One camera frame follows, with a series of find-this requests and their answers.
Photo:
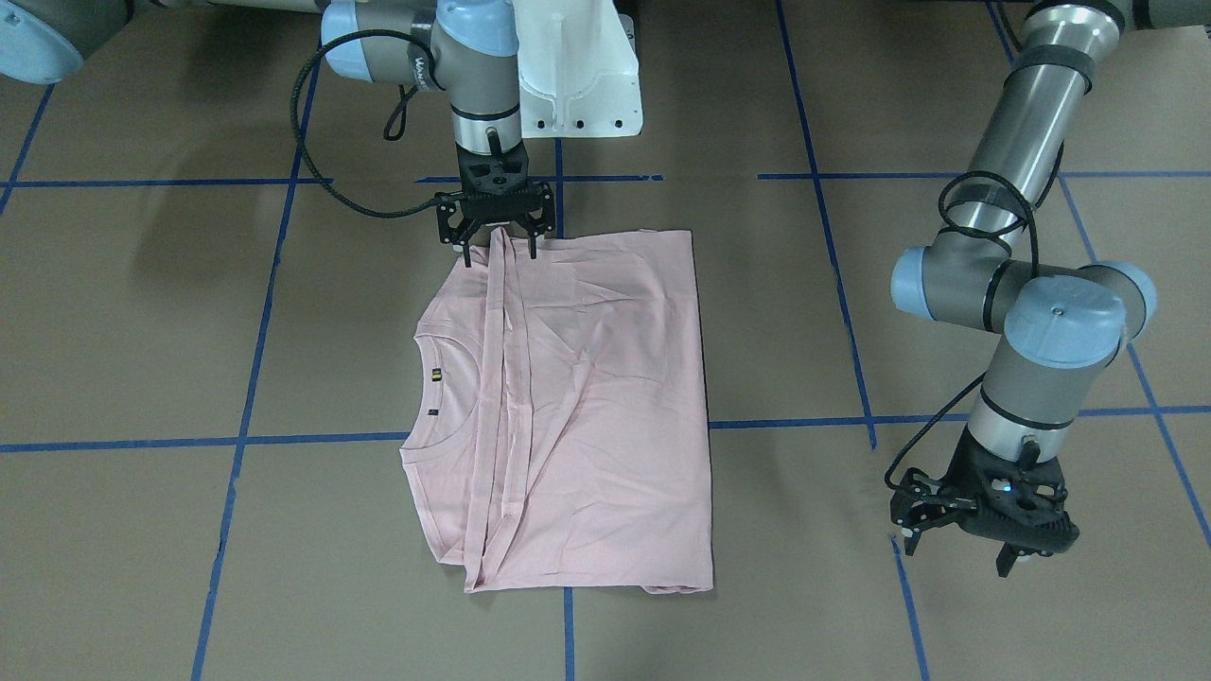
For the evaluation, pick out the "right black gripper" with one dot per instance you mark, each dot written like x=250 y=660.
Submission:
x=452 y=214

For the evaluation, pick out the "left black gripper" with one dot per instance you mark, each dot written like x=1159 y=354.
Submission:
x=957 y=480

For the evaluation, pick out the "pink Snoopy t-shirt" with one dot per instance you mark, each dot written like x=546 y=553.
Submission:
x=562 y=434

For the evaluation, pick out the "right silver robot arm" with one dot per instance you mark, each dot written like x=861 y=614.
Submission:
x=468 y=50

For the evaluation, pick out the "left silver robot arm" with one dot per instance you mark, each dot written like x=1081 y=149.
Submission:
x=1057 y=327

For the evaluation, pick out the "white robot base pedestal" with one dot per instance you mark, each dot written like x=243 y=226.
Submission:
x=579 y=69

